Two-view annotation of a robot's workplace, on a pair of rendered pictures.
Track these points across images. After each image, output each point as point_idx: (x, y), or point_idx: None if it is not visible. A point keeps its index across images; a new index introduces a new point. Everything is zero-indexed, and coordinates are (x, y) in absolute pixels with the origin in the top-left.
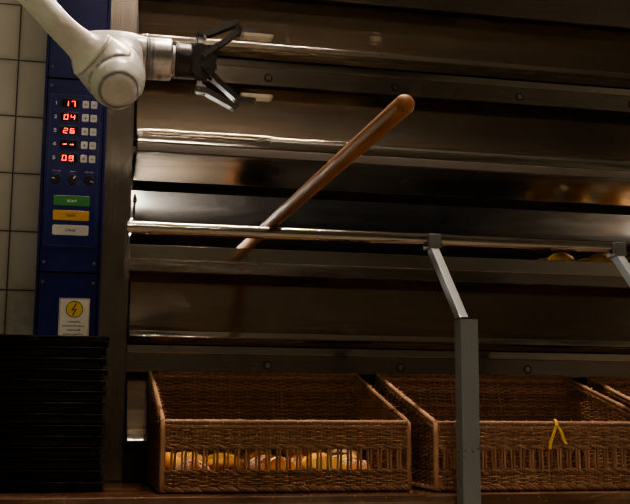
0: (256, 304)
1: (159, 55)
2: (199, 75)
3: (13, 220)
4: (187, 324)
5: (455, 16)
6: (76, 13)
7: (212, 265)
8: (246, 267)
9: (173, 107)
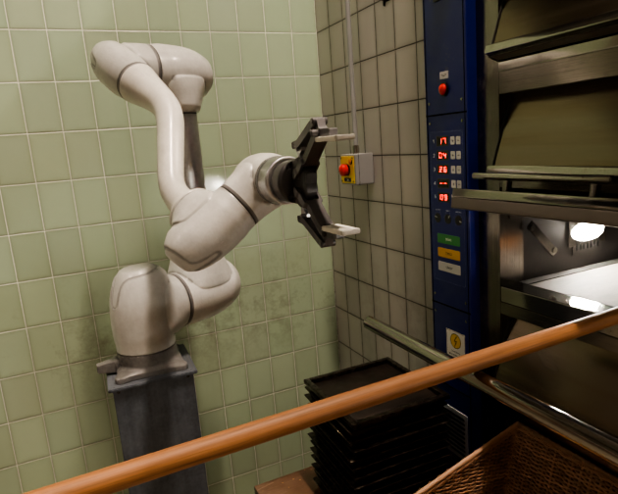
0: None
1: (260, 186)
2: (298, 201)
3: (425, 249)
4: (546, 391)
5: None
6: (440, 39)
7: None
8: None
9: (538, 125)
